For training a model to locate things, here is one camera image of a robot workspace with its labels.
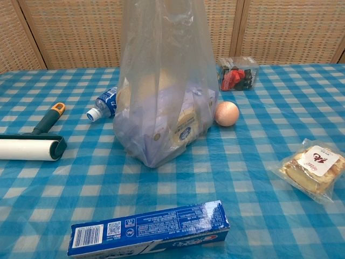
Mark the plastic water bottle blue label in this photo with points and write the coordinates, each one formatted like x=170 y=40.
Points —
x=103 y=105

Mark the woven rattan folding screen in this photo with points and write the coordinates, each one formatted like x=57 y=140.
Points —
x=81 y=32

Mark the clear plastic bag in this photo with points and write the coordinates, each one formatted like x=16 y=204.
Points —
x=167 y=81

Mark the purple carton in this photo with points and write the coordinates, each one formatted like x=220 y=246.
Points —
x=161 y=116

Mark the pink peach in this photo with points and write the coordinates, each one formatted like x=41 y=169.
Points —
x=227 y=113

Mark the yellow white small carton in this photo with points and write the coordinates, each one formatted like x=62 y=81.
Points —
x=186 y=126

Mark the clear box with binder clips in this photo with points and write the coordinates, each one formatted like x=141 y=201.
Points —
x=238 y=74

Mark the packaged bread slices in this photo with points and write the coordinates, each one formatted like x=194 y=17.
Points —
x=312 y=170

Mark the blue white checkered tablecloth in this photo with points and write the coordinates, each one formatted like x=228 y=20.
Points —
x=81 y=175

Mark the blue toothpaste box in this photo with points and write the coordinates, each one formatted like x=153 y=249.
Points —
x=151 y=229

